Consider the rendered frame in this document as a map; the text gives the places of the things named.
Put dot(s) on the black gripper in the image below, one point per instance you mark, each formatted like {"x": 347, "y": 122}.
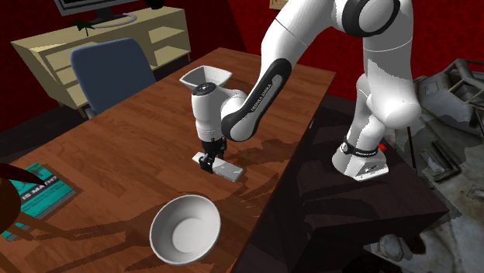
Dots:
{"x": 214, "y": 146}

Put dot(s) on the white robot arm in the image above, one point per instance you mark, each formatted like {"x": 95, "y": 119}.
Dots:
{"x": 280, "y": 41}

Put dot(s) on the white flat remote control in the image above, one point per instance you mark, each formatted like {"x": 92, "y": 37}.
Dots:
{"x": 227, "y": 170}

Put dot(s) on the white round bowl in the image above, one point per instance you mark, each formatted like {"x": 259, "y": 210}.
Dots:
{"x": 185, "y": 230}

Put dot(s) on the brown wooden desk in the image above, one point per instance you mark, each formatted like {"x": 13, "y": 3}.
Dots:
{"x": 124, "y": 151}

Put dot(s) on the white square flared vase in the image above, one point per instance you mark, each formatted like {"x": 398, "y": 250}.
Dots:
{"x": 204, "y": 77}

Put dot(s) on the blue chair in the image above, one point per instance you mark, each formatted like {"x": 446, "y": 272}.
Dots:
{"x": 109, "y": 72}

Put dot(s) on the dark robot stand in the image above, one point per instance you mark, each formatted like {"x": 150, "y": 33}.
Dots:
{"x": 340, "y": 211}

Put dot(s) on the beige shelf cabinet with monitor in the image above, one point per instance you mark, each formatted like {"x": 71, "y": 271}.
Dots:
{"x": 113, "y": 34}

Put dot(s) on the teal book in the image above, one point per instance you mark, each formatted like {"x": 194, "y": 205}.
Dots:
{"x": 41, "y": 196}

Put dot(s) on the dark brown wooden chair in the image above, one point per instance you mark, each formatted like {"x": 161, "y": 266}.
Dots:
{"x": 11, "y": 211}

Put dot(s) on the grey metal frame debris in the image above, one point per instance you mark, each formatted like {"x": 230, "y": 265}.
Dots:
{"x": 446, "y": 113}

